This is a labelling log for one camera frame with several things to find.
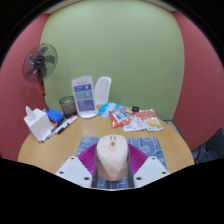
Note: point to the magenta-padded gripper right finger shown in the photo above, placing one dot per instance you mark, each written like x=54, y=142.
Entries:
x=150, y=169

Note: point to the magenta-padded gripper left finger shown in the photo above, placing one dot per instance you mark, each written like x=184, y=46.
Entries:
x=75, y=169

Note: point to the beige computer mouse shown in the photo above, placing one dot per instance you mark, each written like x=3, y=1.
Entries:
x=112, y=156

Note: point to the blue patterned mouse pad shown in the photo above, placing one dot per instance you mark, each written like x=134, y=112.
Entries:
x=151, y=146

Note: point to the white marker black cap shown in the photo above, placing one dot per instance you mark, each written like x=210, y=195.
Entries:
x=51, y=131
x=68, y=125

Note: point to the white marker red cap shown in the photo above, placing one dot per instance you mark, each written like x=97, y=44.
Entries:
x=46, y=135
x=65, y=124

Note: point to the orange white snack packet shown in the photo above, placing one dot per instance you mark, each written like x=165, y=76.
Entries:
x=151, y=120

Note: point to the small blue box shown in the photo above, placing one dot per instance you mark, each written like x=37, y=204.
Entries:
x=55, y=116

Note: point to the white tissue box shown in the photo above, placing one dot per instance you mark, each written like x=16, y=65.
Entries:
x=37, y=124

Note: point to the red snack packet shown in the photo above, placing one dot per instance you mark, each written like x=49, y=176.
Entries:
x=120, y=118

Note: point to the small black object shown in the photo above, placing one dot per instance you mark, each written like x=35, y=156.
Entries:
x=135, y=109

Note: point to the black mesh pen cup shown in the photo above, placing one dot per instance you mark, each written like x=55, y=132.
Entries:
x=68, y=106

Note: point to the black office chair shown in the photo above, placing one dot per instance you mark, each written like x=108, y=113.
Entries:
x=210, y=148

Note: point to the light blue packet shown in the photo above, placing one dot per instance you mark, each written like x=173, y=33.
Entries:
x=108, y=108

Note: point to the white blue sign stand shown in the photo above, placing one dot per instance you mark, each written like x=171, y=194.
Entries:
x=84, y=96

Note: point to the white plastic chair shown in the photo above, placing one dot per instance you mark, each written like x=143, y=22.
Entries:
x=102, y=89

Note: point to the black red standing fan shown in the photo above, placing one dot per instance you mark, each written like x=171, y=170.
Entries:
x=39, y=63

